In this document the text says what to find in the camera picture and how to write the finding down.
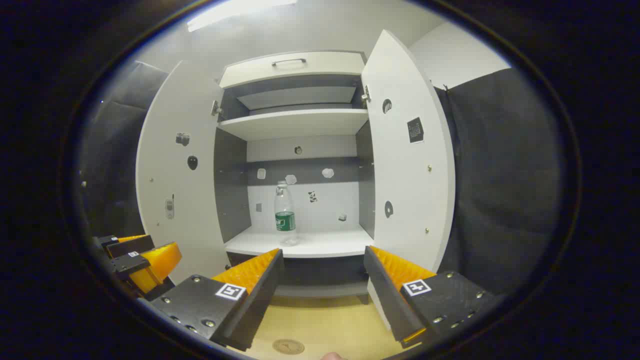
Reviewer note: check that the white cabinet door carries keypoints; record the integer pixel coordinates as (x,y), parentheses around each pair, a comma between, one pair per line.
(405,175)
(170,150)

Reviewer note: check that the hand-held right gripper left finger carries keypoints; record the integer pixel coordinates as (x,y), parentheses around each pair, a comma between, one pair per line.
(260,295)

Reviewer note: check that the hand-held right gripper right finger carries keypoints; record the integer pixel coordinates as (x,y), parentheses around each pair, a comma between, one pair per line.
(385,295)

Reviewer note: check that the white and grey cabinet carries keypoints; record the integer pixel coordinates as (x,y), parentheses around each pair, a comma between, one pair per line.
(300,242)

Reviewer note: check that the black backdrop cloth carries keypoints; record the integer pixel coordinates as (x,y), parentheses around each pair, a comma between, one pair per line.
(500,175)
(115,150)

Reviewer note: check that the clear plastic bottle green label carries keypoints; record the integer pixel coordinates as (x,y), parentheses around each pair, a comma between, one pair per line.
(285,220)

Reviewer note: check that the white cabinet drawer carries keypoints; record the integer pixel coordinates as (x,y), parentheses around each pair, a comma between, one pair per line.
(300,75)

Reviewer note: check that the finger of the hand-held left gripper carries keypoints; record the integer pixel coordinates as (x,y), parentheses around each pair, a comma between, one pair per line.
(131,265)
(131,246)

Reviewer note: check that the round brown coaster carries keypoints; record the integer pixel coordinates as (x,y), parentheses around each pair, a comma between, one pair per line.
(288,346)

